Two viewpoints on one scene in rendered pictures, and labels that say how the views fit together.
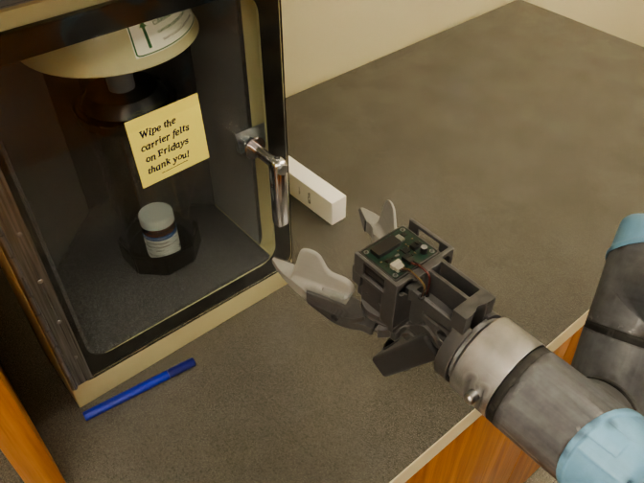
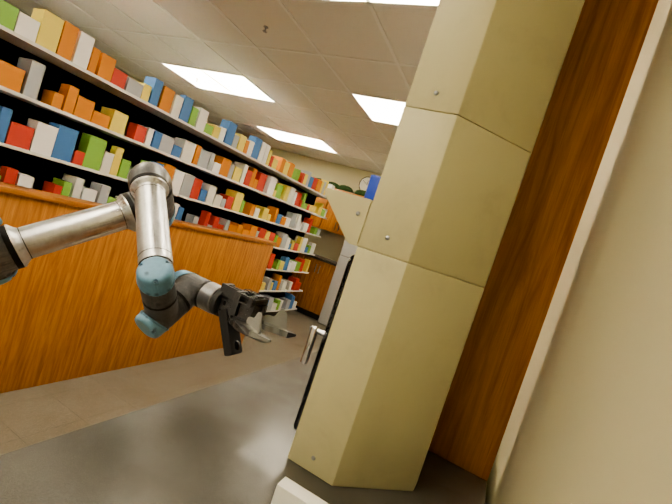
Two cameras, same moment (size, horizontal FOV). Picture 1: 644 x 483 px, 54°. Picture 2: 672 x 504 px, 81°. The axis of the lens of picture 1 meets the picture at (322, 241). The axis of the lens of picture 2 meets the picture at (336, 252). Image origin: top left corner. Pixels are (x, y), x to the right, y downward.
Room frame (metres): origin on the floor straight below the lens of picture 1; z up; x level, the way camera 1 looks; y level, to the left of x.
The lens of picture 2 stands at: (1.31, -0.35, 1.42)
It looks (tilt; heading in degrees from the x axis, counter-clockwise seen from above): 2 degrees down; 153
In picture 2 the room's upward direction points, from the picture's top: 18 degrees clockwise
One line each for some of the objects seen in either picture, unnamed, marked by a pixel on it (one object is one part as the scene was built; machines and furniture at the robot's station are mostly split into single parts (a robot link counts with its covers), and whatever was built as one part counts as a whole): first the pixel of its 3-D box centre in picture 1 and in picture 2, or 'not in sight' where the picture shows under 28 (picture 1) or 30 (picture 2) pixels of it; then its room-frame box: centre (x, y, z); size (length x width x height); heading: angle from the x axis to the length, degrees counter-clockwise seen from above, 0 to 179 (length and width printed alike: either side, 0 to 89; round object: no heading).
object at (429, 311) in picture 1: (422, 301); (239, 307); (0.36, -0.09, 1.17); 0.12 x 0.08 x 0.09; 40
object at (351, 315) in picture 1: (352, 303); not in sight; (0.38, -0.03, 1.15); 0.09 x 0.05 x 0.02; 67
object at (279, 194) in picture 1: (270, 184); (315, 346); (0.54, 0.06, 1.17); 0.05 x 0.03 x 0.10; 40
